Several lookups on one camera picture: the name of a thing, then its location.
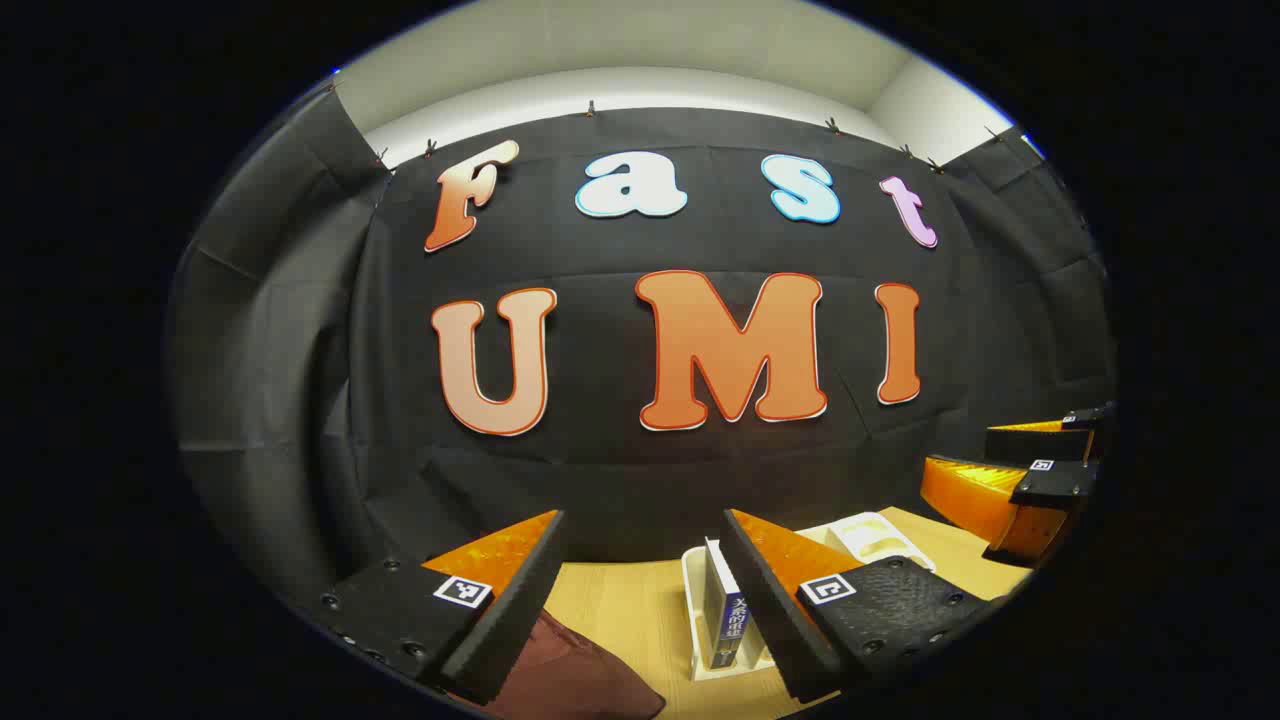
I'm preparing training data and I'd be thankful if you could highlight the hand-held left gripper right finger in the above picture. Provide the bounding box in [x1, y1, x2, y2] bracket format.
[722, 508, 991, 703]

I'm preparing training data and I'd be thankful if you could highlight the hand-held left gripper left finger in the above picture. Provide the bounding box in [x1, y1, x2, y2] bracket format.
[320, 510, 567, 706]

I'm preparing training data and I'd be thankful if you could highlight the blue book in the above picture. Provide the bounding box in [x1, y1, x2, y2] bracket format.
[703, 538, 768, 671]

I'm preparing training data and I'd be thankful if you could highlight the maroon schoolbag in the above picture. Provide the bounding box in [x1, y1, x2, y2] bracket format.
[450, 610, 666, 720]

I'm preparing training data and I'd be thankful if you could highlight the white bookshelf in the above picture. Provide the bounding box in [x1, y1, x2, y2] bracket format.
[682, 512, 936, 683]

